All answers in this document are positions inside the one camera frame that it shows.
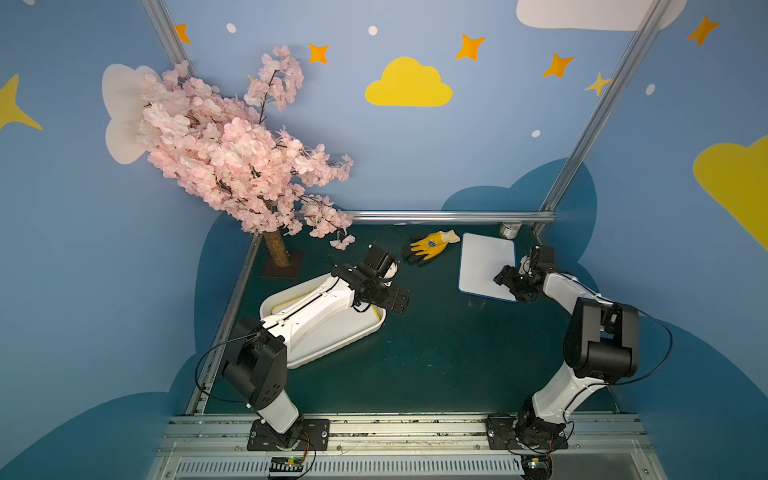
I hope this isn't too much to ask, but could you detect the white plastic storage box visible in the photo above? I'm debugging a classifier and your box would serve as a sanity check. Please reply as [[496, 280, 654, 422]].
[[281, 273, 385, 370]]

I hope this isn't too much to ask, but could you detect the blue-edged whiteboard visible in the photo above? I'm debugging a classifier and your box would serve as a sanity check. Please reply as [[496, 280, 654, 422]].
[[458, 233, 517, 303]]

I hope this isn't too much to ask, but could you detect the yellow-edged whiteboard back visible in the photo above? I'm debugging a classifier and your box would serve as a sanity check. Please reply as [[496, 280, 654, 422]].
[[259, 291, 386, 325]]

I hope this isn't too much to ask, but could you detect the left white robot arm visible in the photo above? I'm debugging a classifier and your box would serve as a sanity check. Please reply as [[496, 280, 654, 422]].
[[212, 244, 409, 448]]

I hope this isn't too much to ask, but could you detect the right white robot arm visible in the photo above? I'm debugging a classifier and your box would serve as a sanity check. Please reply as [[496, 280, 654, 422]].
[[493, 245, 674, 454]]

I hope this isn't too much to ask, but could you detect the yellow black work glove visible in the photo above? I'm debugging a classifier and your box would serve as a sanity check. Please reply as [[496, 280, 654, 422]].
[[401, 230, 460, 265]]

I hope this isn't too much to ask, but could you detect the horizontal aluminium back bar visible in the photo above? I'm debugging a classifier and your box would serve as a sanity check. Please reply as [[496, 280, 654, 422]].
[[346, 210, 556, 224]]

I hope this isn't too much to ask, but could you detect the right green circuit board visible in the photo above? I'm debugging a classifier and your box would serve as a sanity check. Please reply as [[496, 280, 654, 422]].
[[521, 456, 553, 480]]

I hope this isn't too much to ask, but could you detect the green circuit board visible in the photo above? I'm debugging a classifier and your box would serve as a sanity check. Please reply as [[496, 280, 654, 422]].
[[521, 456, 553, 480], [267, 456, 305, 479]]

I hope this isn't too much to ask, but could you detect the pink cherry blossom tree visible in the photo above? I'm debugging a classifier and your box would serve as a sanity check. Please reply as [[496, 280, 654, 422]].
[[136, 46, 356, 250]]

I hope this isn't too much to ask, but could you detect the left green circuit board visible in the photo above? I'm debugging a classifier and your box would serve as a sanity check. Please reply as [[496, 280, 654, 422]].
[[267, 456, 305, 479]]

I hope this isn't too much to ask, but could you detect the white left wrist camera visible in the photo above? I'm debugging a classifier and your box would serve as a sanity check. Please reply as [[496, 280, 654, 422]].
[[383, 260, 399, 283]]

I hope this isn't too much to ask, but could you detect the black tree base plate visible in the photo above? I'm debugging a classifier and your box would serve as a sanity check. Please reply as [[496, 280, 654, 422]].
[[259, 249, 306, 279]]

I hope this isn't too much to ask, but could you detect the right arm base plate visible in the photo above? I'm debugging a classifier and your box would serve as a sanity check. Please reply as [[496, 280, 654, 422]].
[[485, 414, 569, 455]]

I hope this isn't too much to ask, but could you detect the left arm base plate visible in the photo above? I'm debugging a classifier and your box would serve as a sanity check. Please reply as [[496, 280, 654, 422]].
[[246, 417, 330, 452]]

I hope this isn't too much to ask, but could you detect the aluminium front rail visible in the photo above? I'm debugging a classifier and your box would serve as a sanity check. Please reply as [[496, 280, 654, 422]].
[[147, 412, 666, 479]]

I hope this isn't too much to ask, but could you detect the left aluminium frame post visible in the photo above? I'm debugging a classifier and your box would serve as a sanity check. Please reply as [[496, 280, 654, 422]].
[[141, 0, 189, 66]]

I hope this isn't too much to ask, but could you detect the aluminium frame post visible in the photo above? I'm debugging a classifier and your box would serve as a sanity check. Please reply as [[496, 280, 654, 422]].
[[141, 0, 189, 66], [532, 0, 672, 239]]

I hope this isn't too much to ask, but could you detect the right aluminium frame post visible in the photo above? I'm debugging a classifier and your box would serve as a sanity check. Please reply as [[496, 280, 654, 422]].
[[532, 0, 672, 239]]

